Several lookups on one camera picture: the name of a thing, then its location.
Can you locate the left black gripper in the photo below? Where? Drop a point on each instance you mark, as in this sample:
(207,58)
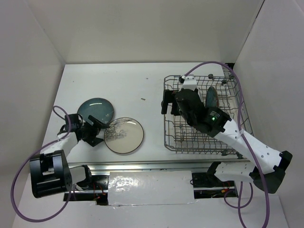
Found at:
(95,131)

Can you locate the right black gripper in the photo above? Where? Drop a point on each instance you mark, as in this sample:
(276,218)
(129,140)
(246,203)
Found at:
(168,97)

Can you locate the cream plate tree pattern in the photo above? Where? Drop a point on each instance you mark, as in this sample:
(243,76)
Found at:
(124,135)

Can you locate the dark teal plate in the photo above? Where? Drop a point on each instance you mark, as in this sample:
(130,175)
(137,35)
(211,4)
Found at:
(212,98)

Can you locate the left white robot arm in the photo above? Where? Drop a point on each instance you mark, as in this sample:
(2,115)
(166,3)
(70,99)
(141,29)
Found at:
(49,171)

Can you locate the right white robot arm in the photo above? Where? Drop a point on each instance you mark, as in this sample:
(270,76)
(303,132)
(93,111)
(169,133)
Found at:
(264,167)

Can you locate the teal plate white flowers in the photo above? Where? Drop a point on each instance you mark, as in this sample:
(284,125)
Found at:
(100,108)

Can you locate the grey wire dish rack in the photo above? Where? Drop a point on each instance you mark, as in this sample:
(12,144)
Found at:
(184,139)

